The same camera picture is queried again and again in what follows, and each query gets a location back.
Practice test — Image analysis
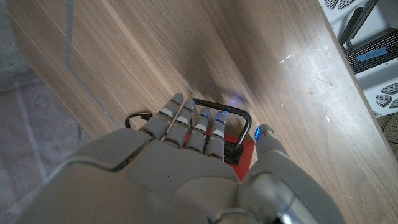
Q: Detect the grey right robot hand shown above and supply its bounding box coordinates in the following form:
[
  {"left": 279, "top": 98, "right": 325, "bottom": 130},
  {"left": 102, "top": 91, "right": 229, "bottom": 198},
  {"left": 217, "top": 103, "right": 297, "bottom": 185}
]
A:
[{"left": 15, "top": 92, "right": 348, "bottom": 224}]

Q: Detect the white robot torso base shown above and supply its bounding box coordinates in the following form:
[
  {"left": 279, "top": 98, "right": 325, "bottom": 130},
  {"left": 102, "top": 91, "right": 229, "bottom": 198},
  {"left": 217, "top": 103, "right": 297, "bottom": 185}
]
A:
[{"left": 318, "top": 0, "right": 398, "bottom": 118}]

